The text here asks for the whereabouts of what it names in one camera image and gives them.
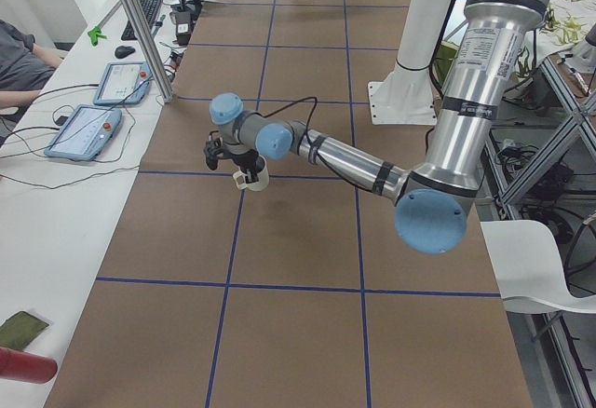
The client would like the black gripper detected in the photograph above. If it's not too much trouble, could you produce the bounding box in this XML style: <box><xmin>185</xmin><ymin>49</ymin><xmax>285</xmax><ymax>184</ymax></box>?
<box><xmin>232</xmin><ymin>149</ymin><xmax>259</xmax><ymax>183</ymax></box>

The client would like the white mug with handle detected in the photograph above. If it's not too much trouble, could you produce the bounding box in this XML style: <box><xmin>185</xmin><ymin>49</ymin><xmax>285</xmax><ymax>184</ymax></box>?
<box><xmin>233</xmin><ymin>156</ymin><xmax>269</xmax><ymax>192</ymax></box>

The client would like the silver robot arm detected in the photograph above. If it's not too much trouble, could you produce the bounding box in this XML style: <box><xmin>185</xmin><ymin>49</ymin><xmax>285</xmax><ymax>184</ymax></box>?
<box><xmin>204</xmin><ymin>0</ymin><xmax>549</xmax><ymax>254</ymax></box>

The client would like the upper teach pendant tablet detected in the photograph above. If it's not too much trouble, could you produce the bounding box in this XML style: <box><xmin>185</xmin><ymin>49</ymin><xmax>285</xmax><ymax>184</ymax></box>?
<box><xmin>93</xmin><ymin>61</ymin><xmax>153</xmax><ymax>106</ymax></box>

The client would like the teach pendant tablet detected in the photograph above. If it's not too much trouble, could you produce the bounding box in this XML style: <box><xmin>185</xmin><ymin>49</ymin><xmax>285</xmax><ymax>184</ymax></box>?
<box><xmin>93</xmin><ymin>61</ymin><xmax>153</xmax><ymax>106</ymax></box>
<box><xmin>44</xmin><ymin>105</ymin><xmax>122</xmax><ymax>161</ymax></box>

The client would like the lower teach pendant tablet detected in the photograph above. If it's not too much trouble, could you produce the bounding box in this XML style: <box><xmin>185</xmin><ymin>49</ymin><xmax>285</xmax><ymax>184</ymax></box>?
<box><xmin>44</xmin><ymin>105</ymin><xmax>122</xmax><ymax>161</ymax></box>

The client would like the black box with label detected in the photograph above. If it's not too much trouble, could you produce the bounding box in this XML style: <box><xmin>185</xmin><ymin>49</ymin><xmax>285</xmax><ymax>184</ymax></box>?
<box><xmin>169</xmin><ymin>7</ymin><xmax>195</xmax><ymax>47</ymax></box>

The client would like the black computer mouse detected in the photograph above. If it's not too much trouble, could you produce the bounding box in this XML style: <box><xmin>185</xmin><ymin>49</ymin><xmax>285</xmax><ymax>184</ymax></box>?
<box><xmin>114</xmin><ymin>46</ymin><xmax>136</xmax><ymax>60</ymax></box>

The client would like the black keyboard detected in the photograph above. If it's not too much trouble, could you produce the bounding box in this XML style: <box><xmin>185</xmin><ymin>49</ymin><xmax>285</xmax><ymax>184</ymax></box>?
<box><xmin>120</xmin><ymin>0</ymin><xmax>164</xmax><ymax>41</ymax></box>

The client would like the green clamp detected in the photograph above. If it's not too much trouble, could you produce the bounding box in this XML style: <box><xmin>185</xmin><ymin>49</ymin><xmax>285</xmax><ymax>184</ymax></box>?
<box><xmin>88</xmin><ymin>26</ymin><xmax>107</xmax><ymax>47</ymax></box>

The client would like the seated person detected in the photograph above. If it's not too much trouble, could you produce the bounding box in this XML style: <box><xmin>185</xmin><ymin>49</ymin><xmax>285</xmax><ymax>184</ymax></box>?
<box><xmin>1</xmin><ymin>20</ymin><xmax>62</xmax><ymax>123</ymax></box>

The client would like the green bean bag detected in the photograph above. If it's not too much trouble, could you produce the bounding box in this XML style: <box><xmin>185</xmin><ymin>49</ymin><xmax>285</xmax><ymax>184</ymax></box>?
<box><xmin>0</xmin><ymin>311</ymin><xmax>49</xmax><ymax>351</ymax></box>

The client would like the white chair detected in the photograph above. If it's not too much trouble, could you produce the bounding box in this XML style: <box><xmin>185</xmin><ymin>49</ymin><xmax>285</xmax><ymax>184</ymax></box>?
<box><xmin>481</xmin><ymin>220</ymin><xmax>595</xmax><ymax>315</ymax></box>

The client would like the red bottle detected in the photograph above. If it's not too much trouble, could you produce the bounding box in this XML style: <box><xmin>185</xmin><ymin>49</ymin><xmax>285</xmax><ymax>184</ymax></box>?
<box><xmin>1</xmin><ymin>347</ymin><xmax>58</xmax><ymax>384</ymax></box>

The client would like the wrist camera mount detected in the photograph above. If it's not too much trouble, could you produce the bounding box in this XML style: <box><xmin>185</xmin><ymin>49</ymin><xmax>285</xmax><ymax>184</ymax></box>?
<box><xmin>203</xmin><ymin>130</ymin><xmax>232</xmax><ymax>170</ymax></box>

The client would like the aluminium frame post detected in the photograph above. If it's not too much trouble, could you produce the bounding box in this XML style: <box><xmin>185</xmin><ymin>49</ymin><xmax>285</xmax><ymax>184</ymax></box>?
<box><xmin>120</xmin><ymin>0</ymin><xmax>173</xmax><ymax>103</ymax></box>

